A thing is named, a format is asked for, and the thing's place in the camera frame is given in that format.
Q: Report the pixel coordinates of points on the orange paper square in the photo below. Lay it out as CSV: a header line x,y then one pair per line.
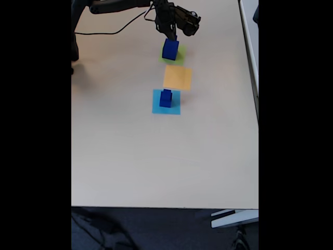
x,y
178,78

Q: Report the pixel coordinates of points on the white table foot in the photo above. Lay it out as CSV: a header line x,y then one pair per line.
x,y
234,220

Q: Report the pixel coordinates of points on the dark object on neighbouring table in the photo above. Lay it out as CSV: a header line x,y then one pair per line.
x,y
256,14

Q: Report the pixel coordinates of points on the green paper square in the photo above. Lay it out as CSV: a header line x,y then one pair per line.
x,y
181,56

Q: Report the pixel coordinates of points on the small blue cube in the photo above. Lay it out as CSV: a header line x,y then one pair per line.
x,y
167,92

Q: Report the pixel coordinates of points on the medium blue cube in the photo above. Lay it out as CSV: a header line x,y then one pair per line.
x,y
164,103

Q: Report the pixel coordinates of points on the large blue cube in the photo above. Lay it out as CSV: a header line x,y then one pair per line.
x,y
169,50

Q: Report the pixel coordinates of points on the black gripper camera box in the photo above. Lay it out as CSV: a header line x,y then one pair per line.
x,y
188,22

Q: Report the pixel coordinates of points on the white neighbouring table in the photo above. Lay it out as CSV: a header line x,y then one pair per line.
x,y
251,52

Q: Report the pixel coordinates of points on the light blue paper square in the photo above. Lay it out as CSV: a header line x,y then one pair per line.
x,y
175,109

